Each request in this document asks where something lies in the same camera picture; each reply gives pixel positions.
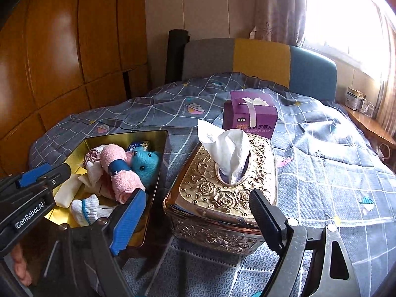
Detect person's left hand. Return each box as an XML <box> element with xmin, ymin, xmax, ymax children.
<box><xmin>11</xmin><ymin>243</ymin><xmax>33</xmax><ymax>287</ymax></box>

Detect white box on table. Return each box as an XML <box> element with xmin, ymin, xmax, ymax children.
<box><xmin>346</xmin><ymin>87</ymin><xmax>366</xmax><ymax>110</ymax></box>

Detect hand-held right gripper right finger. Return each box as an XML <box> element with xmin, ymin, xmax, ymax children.
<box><xmin>249</xmin><ymin>189</ymin><xmax>361</xmax><ymax>297</ymax></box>

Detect wooden side desk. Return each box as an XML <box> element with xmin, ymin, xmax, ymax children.
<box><xmin>343</xmin><ymin>105</ymin><xmax>396</xmax><ymax>155</ymax></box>

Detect blue tissue packet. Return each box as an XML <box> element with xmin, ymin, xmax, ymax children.
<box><xmin>127</xmin><ymin>141</ymin><xmax>150</xmax><ymax>152</ymax></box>

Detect black rolled mat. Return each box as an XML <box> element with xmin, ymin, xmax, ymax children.
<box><xmin>165</xmin><ymin>29</ymin><xmax>189</xmax><ymax>84</ymax></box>

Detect white cable loop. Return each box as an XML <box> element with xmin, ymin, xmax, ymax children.
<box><xmin>377</xmin><ymin>144</ymin><xmax>391</xmax><ymax>161</ymax></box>

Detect wooden wardrobe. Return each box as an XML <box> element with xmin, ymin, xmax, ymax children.
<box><xmin>0</xmin><ymin>0</ymin><xmax>146</xmax><ymax>177</ymax></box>

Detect white facial tissue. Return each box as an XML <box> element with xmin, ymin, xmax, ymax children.
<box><xmin>197</xmin><ymin>119</ymin><xmax>250</xmax><ymax>184</ymax></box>

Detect pink plain curtain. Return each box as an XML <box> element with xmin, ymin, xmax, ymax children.
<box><xmin>374</xmin><ymin>6</ymin><xmax>396</xmax><ymax>130</ymax></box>

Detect pink towel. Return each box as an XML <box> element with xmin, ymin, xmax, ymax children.
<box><xmin>99</xmin><ymin>144</ymin><xmax>146</xmax><ymax>205</ymax></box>

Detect pink flower print curtain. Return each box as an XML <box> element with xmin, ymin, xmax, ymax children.
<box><xmin>252</xmin><ymin>0</ymin><xmax>307</xmax><ymax>48</ymax></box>

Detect purple cardboard box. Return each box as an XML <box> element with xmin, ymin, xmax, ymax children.
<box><xmin>222</xmin><ymin>90</ymin><xmax>277</xmax><ymax>140</ymax></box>

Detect gold metal tin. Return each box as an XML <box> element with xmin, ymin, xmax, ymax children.
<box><xmin>46</xmin><ymin>130</ymin><xmax>169</xmax><ymax>248</ymax></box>

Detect grey checked bed blanket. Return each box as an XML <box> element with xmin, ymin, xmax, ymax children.
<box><xmin>29</xmin><ymin>72</ymin><xmax>396</xmax><ymax>297</ymax></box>

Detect teal knitted plush toy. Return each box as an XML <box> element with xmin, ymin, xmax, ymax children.
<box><xmin>125</xmin><ymin>148</ymin><xmax>161</xmax><ymax>189</ymax></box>

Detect small white baby sock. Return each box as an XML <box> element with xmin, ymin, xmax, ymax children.
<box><xmin>81</xmin><ymin>194</ymin><xmax>100</xmax><ymax>223</ymax></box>
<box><xmin>71</xmin><ymin>199</ymin><xmax>90</xmax><ymax>227</ymax></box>

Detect window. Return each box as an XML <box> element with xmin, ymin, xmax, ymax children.
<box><xmin>305</xmin><ymin>0</ymin><xmax>390</xmax><ymax>78</ymax></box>

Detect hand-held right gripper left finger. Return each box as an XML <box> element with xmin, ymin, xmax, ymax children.
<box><xmin>54</xmin><ymin>189</ymin><xmax>147</xmax><ymax>297</ymax></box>

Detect clear small containers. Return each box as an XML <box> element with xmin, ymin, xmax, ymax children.
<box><xmin>360</xmin><ymin>99</ymin><xmax>376</xmax><ymax>116</ymax></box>

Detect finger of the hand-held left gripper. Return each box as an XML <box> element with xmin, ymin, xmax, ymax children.
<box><xmin>15</xmin><ymin>162</ymin><xmax>54</xmax><ymax>189</ymax></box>
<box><xmin>34</xmin><ymin>164</ymin><xmax>72</xmax><ymax>191</ymax></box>

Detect pink lace scrunchie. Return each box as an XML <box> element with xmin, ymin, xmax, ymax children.
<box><xmin>84</xmin><ymin>148</ymin><xmax>104</xmax><ymax>189</ymax></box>

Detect grey yellow blue headboard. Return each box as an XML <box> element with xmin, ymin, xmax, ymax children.
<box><xmin>182</xmin><ymin>38</ymin><xmax>337</xmax><ymax>102</ymax></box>

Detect gold ornate tissue box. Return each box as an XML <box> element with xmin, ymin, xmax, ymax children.
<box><xmin>163</xmin><ymin>136</ymin><xmax>279</xmax><ymax>256</ymax></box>

